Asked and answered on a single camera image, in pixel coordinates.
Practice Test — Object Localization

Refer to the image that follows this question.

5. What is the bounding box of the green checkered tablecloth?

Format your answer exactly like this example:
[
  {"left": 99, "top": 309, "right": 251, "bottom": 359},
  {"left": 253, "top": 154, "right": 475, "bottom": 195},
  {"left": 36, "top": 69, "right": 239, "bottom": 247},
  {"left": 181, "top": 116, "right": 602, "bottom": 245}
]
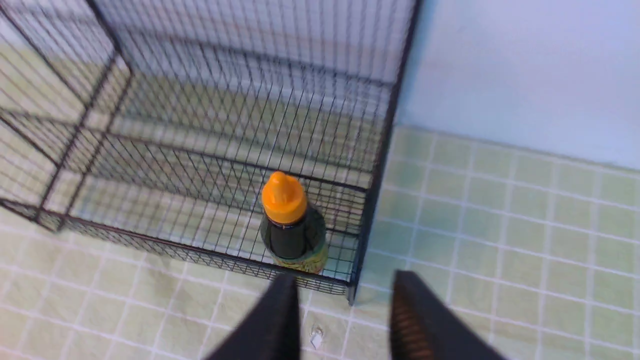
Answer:
[{"left": 0, "top": 45, "right": 640, "bottom": 360}]

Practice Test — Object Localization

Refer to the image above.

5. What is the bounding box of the dark seasoning bottle orange cap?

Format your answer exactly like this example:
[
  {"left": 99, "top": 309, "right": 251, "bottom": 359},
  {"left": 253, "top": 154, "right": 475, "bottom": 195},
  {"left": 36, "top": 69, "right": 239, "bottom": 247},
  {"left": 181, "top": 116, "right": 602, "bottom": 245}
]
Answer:
[{"left": 260, "top": 171, "right": 329, "bottom": 275}]

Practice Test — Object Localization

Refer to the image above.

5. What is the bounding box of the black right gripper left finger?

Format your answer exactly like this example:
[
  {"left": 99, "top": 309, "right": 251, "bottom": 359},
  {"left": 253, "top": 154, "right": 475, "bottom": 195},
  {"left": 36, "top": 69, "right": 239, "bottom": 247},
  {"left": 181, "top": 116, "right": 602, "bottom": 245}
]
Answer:
[{"left": 205, "top": 273, "right": 301, "bottom": 360}]

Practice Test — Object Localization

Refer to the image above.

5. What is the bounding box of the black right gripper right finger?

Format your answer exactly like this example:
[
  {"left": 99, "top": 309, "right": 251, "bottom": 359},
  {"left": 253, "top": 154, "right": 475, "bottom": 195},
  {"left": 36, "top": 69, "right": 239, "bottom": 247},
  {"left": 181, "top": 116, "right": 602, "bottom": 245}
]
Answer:
[{"left": 389, "top": 270, "right": 505, "bottom": 360}]

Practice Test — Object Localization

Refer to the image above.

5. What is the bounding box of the black wire mesh shelf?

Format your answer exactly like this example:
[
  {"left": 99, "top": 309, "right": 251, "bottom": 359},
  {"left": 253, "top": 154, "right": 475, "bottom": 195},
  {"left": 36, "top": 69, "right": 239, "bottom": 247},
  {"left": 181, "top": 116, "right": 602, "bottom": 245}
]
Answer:
[{"left": 1, "top": 0, "right": 425, "bottom": 305}]

